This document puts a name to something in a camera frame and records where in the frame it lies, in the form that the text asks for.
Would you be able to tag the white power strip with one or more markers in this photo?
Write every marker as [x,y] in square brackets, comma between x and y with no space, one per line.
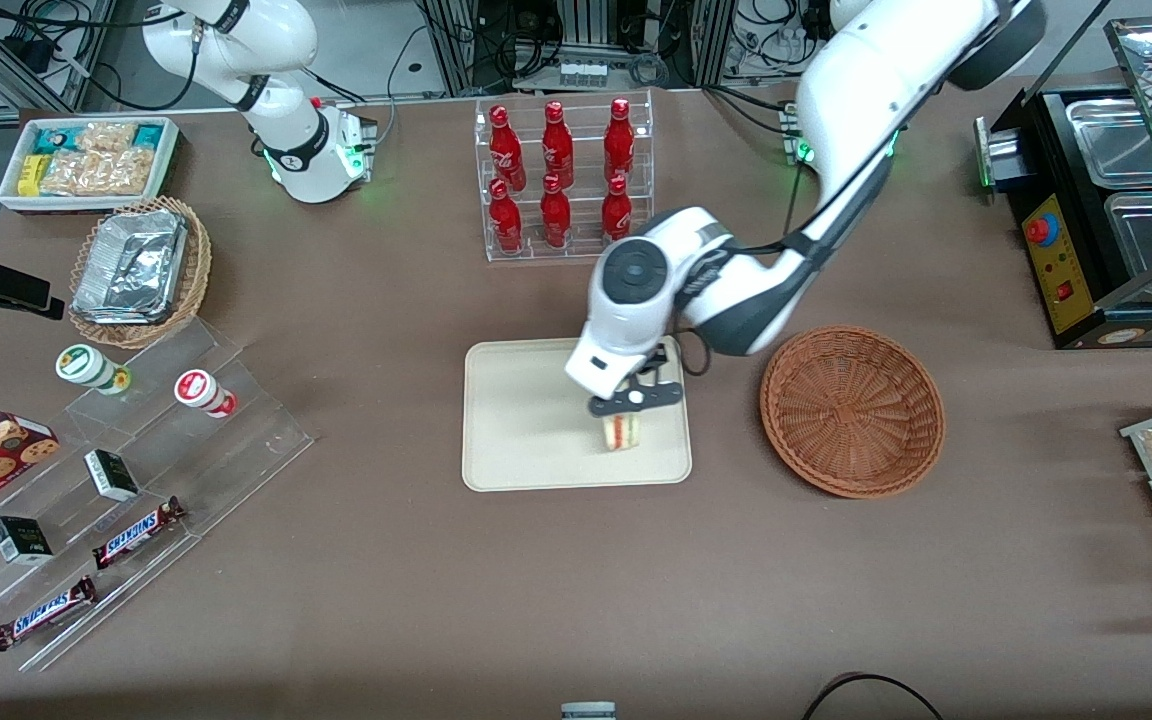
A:
[583,74]

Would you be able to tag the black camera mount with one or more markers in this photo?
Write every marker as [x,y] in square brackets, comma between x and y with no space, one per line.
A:
[6,285]

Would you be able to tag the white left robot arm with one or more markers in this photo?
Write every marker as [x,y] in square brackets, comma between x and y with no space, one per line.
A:
[886,80]

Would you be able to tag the white plastic snack bin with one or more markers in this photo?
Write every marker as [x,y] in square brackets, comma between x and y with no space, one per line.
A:
[11,200]

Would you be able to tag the brown wicker basket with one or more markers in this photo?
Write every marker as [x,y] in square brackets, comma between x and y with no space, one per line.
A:
[851,410]

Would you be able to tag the triangular sandwich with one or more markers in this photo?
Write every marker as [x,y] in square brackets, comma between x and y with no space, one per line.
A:
[621,432]

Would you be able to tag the clear acrylic bottle rack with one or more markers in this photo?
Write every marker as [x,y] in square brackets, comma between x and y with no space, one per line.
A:
[576,252]

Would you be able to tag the light wicker basket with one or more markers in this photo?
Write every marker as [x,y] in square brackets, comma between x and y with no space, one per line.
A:
[198,260]

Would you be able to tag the black food warmer machine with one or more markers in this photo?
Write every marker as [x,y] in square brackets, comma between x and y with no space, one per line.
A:
[1066,290]

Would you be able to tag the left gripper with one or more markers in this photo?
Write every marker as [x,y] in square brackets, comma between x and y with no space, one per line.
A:
[658,360]

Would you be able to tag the small grey device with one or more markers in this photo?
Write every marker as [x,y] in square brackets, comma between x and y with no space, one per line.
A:
[588,711]

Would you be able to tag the red soda bottle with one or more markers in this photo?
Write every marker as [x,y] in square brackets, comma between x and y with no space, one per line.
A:
[619,140]
[556,215]
[506,150]
[506,220]
[557,145]
[616,208]

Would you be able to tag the green lid yogurt cup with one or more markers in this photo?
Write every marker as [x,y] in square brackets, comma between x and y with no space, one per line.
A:
[86,366]

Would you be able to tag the teal snack packet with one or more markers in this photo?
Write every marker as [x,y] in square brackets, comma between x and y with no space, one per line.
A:
[56,140]
[148,135]

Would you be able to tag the aluminium foil tray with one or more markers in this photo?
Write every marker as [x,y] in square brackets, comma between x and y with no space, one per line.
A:
[131,265]

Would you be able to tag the cream plastic tray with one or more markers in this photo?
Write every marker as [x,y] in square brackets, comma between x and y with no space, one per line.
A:
[526,420]

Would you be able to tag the large clear cracker bag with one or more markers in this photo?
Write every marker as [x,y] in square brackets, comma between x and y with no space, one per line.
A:
[96,172]

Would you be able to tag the snickers chocolate bar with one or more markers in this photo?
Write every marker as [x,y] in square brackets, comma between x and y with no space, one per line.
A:
[136,533]
[44,613]

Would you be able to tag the small dark green box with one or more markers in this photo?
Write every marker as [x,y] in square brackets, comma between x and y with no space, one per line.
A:
[111,475]
[21,540]

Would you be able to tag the clear acrylic stepped display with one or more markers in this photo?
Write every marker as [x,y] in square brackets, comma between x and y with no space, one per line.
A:
[236,450]

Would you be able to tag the yellow snack packet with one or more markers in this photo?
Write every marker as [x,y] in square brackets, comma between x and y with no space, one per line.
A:
[31,175]

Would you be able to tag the aluminium equipment frame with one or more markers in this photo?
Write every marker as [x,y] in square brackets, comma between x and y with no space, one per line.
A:
[586,30]

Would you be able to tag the red lid yogurt cup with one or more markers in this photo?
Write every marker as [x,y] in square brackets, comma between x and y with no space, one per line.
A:
[201,390]

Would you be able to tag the small clear cracker bag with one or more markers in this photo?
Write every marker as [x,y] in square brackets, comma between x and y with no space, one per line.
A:
[106,136]

